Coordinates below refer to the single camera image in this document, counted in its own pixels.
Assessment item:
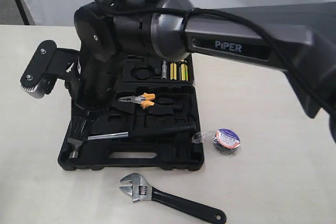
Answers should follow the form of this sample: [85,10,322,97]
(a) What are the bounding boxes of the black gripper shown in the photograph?
[64,50,127,140]

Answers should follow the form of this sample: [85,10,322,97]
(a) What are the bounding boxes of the claw hammer black handle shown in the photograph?
[67,122,196,159]

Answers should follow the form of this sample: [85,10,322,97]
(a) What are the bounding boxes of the adjustable wrench black handle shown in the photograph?
[119,173,227,223]

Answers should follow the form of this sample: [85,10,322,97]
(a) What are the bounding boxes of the black electrical tape roll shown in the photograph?
[190,127,240,156]

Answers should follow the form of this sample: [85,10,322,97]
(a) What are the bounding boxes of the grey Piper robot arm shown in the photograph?
[74,0,335,134]

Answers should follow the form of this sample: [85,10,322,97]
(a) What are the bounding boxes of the black plastic tool case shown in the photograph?
[58,56,204,171]

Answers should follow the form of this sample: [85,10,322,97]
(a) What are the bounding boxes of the yellow black screwdriver left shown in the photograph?
[170,62,177,80]

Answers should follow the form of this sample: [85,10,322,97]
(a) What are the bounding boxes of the yellow black screwdriver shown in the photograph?
[180,60,188,81]
[170,62,177,80]

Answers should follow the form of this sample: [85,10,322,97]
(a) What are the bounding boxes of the yellow black screwdriver right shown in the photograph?
[180,60,188,81]

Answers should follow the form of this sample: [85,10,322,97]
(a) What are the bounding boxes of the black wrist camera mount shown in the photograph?
[20,40,81,100]

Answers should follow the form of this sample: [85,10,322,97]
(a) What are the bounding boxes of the orange handled pliers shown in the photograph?
[118,92,156,109]

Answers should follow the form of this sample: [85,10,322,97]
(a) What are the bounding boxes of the clear handled tester screwdriver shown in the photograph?
[161,60,167,79]

